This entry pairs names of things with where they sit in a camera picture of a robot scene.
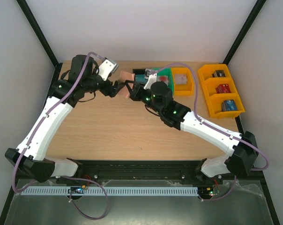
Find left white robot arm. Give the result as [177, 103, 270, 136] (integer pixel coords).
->
[5, 54, 119, 182]

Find white slotted cable duct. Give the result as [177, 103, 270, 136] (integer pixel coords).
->
[21, 186, 198, 196]

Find small yellow storage bin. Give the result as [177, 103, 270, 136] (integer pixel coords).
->
[171, 67, 194, 96]

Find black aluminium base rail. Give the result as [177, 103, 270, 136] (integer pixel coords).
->
[54, 160, 224, 186]

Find yellow bin with red cards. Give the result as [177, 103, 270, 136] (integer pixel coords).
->
[204, 77, 237, 96]

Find green storage bin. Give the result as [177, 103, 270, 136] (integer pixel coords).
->
[157, 68, 174, 93]

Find teal card holders stack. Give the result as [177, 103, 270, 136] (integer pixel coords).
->
[134, 74, 148, 84]

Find yellow bin with blue cards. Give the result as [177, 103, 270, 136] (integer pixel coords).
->
[205, 93, 245, 119]

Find red white card holders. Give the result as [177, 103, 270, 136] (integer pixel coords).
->
[156, 75, 169, 85]

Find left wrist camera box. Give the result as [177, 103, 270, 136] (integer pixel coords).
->
[98, 58, 119, 81]

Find blue card stack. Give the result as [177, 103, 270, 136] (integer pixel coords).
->
[221, 99, 238, 112]

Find black card stack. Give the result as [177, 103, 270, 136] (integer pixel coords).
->
[212, 70, 226, 77]

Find black storage bin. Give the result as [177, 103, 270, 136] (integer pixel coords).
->
[133, 68, 145, 75]

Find clear card holders stack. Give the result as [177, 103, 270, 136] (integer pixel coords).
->
[174, 74, 187, 85]

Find left black frame post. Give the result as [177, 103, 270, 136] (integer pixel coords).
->
[16, 0, 60, 67]

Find black frame post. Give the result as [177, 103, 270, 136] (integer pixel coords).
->
[16, 0, 60, 67]
[223, 0, 267, 65]

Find right black frame post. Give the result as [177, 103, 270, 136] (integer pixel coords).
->
[223, 0, 267, 65]

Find red card stack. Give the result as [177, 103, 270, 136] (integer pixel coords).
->
[216, 84, 231, 94]

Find yellow bin with black cards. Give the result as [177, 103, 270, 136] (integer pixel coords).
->
[198, 64, 231, 80]

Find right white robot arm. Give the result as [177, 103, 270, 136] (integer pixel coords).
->
[125, 80, 258, 184]

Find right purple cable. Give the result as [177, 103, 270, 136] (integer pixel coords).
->
[149, 62, 270, 202]

